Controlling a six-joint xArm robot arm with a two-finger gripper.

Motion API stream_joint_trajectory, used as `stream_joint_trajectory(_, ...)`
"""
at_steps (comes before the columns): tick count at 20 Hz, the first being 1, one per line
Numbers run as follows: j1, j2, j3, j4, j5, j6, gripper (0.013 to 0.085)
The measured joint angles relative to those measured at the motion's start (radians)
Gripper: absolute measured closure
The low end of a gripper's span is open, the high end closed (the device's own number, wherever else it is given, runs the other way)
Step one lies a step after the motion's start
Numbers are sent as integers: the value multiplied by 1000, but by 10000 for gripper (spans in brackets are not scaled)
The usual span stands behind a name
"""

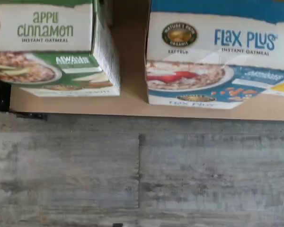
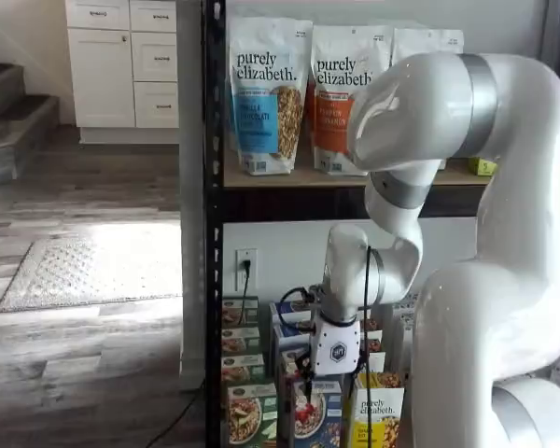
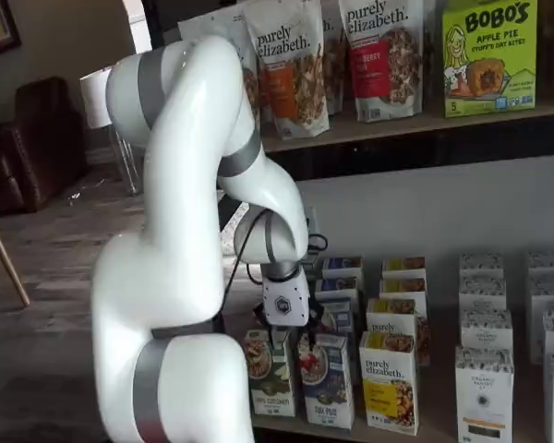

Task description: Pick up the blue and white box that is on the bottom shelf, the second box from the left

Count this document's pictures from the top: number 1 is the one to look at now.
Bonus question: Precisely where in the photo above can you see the blue white Flax Plus box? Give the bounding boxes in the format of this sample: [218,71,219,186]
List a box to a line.
[145,0,284,110]

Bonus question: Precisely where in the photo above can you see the brown cardboard shelf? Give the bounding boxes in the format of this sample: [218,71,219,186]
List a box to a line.
[9,0,284,122]

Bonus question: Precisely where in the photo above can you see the green apple cinnamon oatmeal box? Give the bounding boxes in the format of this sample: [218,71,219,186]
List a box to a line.
[0,0,121,97]

